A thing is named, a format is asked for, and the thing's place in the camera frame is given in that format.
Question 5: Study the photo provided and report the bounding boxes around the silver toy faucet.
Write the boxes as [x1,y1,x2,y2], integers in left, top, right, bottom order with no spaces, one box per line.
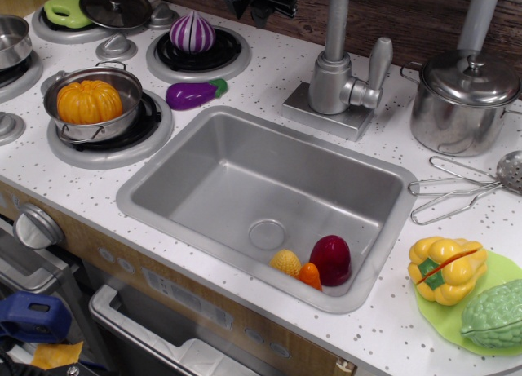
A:
[282,0,393,141]

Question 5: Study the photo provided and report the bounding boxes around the back middle stove burner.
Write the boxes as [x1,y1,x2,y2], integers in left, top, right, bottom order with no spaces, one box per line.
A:
[146,27,251,84]

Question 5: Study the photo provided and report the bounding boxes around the purple white toy onion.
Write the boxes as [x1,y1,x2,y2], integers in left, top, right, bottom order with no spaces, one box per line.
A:
[169,11,216,55]

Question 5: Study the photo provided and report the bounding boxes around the grey stove knob rear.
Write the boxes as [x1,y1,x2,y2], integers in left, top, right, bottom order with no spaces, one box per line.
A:
[146,2,179,30]

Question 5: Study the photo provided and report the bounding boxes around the grey stove knob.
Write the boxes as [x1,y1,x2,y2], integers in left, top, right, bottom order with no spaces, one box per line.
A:
[95,33,138,62]
[146,2,179,30]
[0,112,25,146]

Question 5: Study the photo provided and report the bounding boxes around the purple toy eggplant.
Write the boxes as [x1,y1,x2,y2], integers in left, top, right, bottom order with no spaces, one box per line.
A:
[166,78,228,111]

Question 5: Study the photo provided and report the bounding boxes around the dark round pan lid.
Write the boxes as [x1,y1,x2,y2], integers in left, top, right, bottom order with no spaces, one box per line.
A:
[79,0,153,29]

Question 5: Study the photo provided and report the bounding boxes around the front stove burner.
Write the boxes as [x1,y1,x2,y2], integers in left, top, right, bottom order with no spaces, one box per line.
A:
[47,91,174,170]

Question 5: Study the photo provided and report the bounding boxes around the orange toy pumpkin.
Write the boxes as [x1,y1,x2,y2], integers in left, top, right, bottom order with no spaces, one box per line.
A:
[56,80,123,125]

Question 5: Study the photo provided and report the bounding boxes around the back left stove burner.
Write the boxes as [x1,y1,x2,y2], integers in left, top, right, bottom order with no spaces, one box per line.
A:
[32,7,113,45]

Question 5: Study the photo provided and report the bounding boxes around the grey toy sink basin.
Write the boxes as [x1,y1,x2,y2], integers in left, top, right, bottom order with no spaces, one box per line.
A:
[117,106,415,313]

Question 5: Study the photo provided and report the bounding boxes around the steel stock pot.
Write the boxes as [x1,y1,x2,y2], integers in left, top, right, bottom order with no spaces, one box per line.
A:
[410,63,517,157]

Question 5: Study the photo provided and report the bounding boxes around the small steel saucepan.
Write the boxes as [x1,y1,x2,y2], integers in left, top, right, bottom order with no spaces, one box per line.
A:
[0,15,32,70]

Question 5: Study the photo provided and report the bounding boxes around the steel pot lid with knob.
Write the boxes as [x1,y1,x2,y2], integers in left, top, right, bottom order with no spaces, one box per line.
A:
[420,50,521,107]

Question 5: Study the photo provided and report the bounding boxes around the left edge stove burner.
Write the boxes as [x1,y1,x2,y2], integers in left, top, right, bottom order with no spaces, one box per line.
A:
[1,51,43,103]

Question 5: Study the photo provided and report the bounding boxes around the yellow toy corn piece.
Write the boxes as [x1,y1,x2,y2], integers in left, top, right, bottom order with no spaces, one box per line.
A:
[269,250,302,278]

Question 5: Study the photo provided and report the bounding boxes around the dark red toy beet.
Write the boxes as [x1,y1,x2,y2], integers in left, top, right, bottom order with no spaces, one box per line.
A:
[309,235,352,287]

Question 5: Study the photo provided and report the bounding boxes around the grey stove knob left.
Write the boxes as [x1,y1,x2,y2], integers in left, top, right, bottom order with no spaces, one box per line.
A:
[0,112,25,146]

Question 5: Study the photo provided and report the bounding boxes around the orange toy carrot piece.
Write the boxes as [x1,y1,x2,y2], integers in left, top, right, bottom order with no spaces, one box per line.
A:
[298,262,322,291]

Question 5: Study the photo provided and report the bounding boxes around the steel slotted skimmer spoon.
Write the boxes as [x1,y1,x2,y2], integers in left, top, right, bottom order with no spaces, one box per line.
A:
[408,150,522,197]

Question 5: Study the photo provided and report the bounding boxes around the silver oven dial knob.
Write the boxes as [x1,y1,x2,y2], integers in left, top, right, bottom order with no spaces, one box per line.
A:
[12,203,65,250]

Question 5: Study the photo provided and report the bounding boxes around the yellow toy bell pepper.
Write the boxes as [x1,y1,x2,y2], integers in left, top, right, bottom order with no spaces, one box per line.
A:
[408,237,489,306]

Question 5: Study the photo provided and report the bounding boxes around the toy dishwasher door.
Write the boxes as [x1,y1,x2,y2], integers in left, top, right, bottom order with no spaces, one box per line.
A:
[88,284,270,376]

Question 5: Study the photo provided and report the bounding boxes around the light green plate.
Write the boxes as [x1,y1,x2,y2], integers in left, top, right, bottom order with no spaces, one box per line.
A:
[415,251,521,356]

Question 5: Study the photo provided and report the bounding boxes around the green toy bitter gourd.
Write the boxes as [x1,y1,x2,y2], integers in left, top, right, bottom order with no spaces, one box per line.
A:
[460,279,521,349]

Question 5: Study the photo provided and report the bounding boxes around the steel pot with handles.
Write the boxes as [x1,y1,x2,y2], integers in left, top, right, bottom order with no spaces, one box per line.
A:
[43,64,144,144]

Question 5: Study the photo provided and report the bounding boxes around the steel wire utensil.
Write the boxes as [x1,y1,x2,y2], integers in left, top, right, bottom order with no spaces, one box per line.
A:
[408,156,497,225]

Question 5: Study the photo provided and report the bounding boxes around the toy oven door handle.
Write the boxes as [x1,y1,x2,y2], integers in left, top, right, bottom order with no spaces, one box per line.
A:
[1,215,78,298]

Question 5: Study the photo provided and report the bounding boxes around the black cable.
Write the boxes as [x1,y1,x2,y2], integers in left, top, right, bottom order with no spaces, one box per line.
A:
[0,338,46,376]

